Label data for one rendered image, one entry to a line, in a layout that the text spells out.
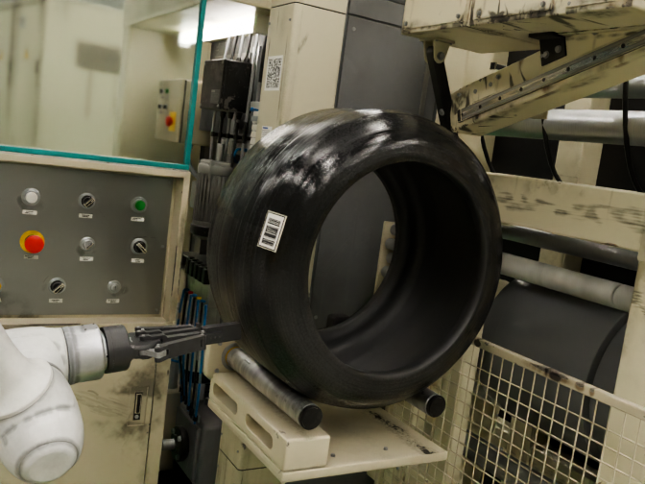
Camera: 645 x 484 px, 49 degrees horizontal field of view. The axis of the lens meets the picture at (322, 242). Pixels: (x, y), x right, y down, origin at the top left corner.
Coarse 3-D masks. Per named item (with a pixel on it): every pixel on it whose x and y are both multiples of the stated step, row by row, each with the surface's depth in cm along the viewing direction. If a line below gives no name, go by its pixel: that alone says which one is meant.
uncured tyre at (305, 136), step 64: (320, 128) 121; (384, 128) 121; (256, 192) 120; (320, 192) 115; (448, 192) 150; (256, 256) 116; (448, 256) 155; (256, 320) 118; (384, 320) 159; (448, 320) 150; (320, 384) 123; (384, 384) 129
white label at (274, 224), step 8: (272, 216) 114; (280, 216) 113; (264, 224) 115; (272, 224) 114; (280, 224) 113; (264, 232) 115; (272, 232) 114; (280, 232) 113; (264, 240) 114; (272, 240) 114; (264, 248) 114; (272, 248) 113
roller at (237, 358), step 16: (240, 352) 149; (240, 368) 145; (256, 368) 141; (256, 384) 138; (272, 384) 134; (272, 400) 133; (288, 400) 127; (304, 400) 125; (304, 416) 123; (320, 416) 124
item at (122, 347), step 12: (108, 336) 112; (120, 336) 112; (132, 336) 117; (108, 348) 111; (120, 348) 112; (132, 348) 113; (144, 348) 113; (108, 360) 111; (120, 360) 112; (108, 372) 112
